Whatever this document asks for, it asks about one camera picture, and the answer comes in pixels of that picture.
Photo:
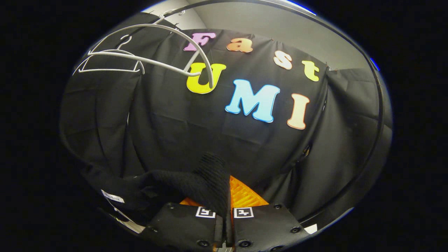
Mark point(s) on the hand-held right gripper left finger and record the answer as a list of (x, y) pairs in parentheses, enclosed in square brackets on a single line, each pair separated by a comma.
[(185, 227)]

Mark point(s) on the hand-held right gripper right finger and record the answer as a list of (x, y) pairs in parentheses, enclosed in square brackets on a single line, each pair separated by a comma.
[(262, 227)]

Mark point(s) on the black knit garment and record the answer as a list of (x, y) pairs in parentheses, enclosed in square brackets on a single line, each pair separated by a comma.
[(175, 185)]

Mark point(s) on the large white clothes hanger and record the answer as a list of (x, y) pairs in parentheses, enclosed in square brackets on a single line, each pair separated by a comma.
[(147, 60)]

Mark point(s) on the black metal clothes rack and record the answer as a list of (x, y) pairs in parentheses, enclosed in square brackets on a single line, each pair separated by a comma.
[(381, 115)]

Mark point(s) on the small white clothes hanger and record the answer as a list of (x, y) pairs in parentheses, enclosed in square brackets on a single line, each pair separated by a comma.
[(115, 52)]

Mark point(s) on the white box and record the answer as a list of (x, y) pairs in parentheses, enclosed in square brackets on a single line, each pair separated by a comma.
[(310, 229)]

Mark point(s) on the black backdrop cloth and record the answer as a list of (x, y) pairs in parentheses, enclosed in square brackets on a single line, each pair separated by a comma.
[(175, 122)]

